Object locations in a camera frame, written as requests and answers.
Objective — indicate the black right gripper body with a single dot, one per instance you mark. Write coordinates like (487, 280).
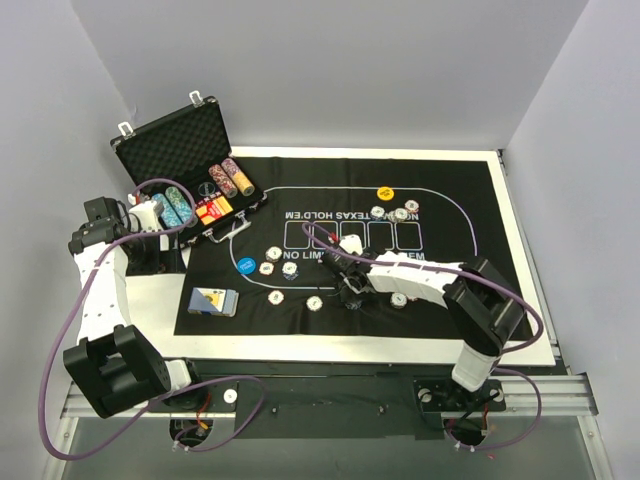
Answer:
(350, 288)

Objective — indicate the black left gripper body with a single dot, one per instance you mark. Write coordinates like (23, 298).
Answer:
(163, 245)

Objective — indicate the blue poker chip stack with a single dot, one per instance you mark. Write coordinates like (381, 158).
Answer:
(354, 305)

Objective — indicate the grey poker chip stack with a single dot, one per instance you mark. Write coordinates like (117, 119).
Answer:
(314, 303)

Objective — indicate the yellow dealer button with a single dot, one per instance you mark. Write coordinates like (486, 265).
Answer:
(385, 193)

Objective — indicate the blue playing card deck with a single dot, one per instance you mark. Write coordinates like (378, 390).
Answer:
(213, 302)

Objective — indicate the single red 100 chip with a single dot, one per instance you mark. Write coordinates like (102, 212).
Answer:
(266, 268)

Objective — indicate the blue blind button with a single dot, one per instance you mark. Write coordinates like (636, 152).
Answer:
(246, 265)

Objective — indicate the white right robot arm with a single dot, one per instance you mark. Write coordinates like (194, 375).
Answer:
(478, 299)

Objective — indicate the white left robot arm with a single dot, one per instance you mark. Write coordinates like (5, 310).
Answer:
(113, 364)

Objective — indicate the white table board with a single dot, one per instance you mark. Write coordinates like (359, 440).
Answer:
(153, 300)

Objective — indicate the light blue chip roll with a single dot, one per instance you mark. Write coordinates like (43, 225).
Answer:
(168, 215)

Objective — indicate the red yellow card box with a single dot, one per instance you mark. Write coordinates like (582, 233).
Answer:
(212, 209)

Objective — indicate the clear round button in case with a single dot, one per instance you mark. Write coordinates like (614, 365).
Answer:
(206, 189)

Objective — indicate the black poker felt mat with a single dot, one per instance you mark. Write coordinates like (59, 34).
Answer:
(458, 218)

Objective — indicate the black aluminium poker case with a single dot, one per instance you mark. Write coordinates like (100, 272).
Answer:
(182, 146)

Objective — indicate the dark red chip roll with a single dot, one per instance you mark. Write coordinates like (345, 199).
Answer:
(223, 181)

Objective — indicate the tan chip roll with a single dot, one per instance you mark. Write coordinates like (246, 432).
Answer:
(237, 175)

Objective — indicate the aluminium mounting rail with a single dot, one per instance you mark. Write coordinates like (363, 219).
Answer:
(551, 395)

